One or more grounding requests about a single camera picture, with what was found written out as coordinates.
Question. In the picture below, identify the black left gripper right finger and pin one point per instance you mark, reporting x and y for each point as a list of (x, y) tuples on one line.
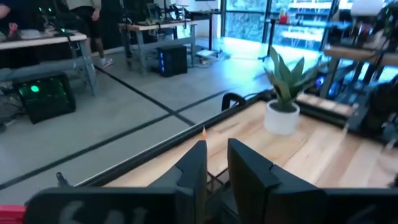
[(255, 193)]

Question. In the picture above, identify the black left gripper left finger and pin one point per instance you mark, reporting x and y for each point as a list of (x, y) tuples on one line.
[(192, 186)]

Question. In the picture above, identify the black mesh desk organizer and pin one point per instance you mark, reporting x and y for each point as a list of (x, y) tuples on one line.
[(217, 186)]

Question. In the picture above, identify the orange pencil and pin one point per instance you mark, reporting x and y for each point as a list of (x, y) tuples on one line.
[(204, 135)]

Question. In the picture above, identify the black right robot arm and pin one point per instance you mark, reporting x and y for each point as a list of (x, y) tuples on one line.
[(382, 105)]

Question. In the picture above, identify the green plant in white pot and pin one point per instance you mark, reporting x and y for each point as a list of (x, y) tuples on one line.
[(281, 121)]

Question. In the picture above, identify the black computer tower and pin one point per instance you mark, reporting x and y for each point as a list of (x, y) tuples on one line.
[(172, 60)]

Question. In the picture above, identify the wooden top grey table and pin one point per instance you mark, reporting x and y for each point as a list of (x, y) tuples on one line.
[(155, 26)]

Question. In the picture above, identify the black box with green light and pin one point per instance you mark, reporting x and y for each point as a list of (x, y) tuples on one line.
[(46, 99)]

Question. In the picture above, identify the wooden shelf rack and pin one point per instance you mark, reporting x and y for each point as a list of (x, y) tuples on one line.
[(357, 53)]

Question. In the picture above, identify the person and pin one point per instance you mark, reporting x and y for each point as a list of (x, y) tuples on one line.
[(88, 25), (6, 12)]

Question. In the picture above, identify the white top workbench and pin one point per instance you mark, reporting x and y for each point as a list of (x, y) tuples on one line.
[(46, 39)]

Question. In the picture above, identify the black flat bar bracket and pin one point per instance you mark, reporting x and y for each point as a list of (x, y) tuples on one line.
[(60, 179)]

